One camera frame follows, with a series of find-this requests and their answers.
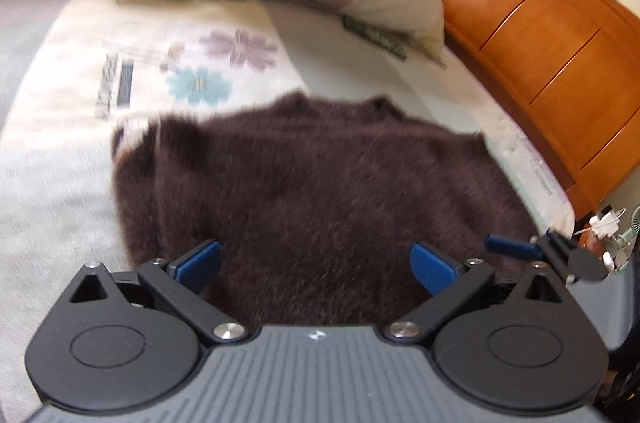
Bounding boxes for small mint green fan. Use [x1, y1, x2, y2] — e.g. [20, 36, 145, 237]
[607, 203, 640, 276]

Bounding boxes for person's grey trousers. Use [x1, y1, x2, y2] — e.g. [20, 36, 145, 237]
[570, 273, 640, 354]

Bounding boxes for wooden headboard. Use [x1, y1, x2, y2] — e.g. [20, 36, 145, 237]
[362, 0, 640, 216]

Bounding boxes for fuzzy brown sweater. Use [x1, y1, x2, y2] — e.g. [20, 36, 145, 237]
[111, 90, 546, 326]

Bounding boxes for dark green patterned flat case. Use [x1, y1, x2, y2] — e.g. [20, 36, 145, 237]
[342, 16, 408, 61]

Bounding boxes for white charger cable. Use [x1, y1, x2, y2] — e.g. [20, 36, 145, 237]
[575, 209, 626, 240]

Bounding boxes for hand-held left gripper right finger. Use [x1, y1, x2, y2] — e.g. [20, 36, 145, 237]
[384, 241, 565, 346]

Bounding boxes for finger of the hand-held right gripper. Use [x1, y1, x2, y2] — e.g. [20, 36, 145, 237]
[484, 228, 573, 276]

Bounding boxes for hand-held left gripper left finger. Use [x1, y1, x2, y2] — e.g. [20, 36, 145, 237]
[69, 239, 249, 345]

